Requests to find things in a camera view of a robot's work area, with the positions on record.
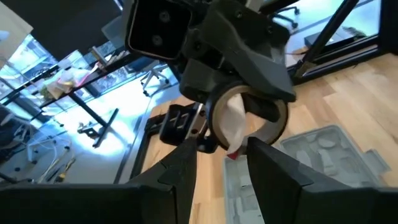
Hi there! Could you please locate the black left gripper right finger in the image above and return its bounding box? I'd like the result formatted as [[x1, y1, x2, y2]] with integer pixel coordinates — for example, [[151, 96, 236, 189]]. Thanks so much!
[[247, 136, 398, 224]]

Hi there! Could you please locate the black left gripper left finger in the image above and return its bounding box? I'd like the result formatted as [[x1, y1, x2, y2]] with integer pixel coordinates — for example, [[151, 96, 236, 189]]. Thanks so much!
[[0, 138, 198, 224]]

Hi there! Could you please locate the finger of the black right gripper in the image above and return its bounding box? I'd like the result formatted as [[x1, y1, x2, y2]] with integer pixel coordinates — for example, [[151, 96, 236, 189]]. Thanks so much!
[[180, 60, 237, 103], [201, 1, 296, 100]]

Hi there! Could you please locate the electrical tape roll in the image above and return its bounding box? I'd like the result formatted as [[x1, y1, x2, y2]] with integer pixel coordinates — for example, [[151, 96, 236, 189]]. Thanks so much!
[[207, 84, 289, 160]]

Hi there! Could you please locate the grey plastic tool case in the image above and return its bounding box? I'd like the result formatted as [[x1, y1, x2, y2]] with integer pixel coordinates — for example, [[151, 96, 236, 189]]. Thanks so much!
[[223, 124, 392, 224]]

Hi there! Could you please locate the white office chair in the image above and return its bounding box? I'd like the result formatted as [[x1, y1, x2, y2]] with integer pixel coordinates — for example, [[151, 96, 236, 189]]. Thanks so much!
[[139, 60, 171, 96]]

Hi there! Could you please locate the black side desk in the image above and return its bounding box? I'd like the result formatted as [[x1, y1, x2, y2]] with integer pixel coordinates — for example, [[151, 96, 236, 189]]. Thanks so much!
[[0, 49, 131, 147]]

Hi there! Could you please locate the clear plastic bag pile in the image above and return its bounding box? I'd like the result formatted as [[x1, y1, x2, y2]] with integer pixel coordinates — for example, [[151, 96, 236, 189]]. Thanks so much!
[[43, 67, 94, 100]]

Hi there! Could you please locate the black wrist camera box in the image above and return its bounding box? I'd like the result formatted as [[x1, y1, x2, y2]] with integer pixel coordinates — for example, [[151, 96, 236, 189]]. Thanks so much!
[[125, 0, 193, 60]]

